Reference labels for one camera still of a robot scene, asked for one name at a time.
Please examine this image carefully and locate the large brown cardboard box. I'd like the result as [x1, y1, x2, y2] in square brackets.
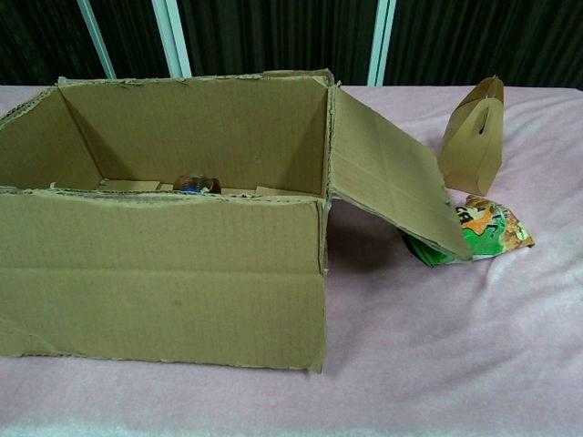
[0, 67, 475, 375]

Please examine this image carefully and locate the kraft paper gable box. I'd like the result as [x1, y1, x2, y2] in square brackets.
[437, 76, 506, 197]

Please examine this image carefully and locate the small printed food cup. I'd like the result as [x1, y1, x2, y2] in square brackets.
[172, 174, 223, 196]

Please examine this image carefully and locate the pink tablecloth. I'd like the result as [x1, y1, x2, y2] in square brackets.
[0, 84, 583, 437]

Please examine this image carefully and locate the black pleated curtain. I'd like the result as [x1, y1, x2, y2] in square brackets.
[0, 0, 583, 90]

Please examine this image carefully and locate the green orange snack bag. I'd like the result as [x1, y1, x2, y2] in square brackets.
[403, 194, 537, 267]

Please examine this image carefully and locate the white frame post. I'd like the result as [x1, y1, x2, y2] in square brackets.
[367, 0, 396, 87]
[152, 0, 192, 77]
[76, 0, 118, 79]

